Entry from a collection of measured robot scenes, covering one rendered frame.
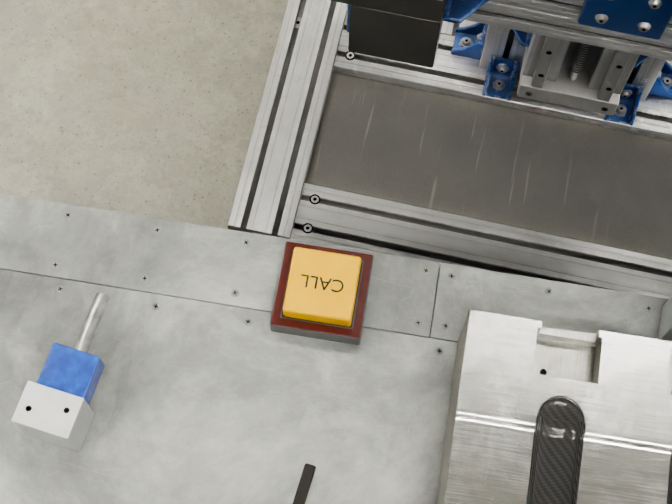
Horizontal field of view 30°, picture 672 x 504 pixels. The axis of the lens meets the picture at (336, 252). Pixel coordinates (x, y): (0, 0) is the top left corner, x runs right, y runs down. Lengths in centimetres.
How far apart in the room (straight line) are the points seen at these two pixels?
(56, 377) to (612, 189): 101
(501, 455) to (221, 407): 25
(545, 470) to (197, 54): 129
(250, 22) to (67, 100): 33
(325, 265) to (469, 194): 74
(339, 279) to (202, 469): 20
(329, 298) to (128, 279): 19
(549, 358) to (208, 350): 30
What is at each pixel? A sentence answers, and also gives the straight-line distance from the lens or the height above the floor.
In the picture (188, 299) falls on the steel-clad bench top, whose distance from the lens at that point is 113.
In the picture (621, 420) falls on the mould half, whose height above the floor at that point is 89.
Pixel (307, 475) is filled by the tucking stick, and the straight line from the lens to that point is 108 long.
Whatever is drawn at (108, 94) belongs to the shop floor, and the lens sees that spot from 213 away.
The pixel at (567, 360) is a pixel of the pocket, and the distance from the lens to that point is 106.
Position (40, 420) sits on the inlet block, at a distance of 106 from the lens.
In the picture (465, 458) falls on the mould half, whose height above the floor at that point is 89.
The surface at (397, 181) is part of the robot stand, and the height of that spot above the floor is 21.
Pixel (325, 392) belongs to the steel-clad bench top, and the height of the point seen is 80.
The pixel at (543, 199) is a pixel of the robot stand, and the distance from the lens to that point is 183.
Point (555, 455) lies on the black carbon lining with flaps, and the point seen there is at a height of 88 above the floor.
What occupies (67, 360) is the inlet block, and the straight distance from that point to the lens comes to 108.
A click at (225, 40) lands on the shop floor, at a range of 216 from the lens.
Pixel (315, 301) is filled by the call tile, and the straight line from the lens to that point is 108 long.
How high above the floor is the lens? 186
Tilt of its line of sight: 70 degrees down
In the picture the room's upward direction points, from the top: 3 degrees clockwise
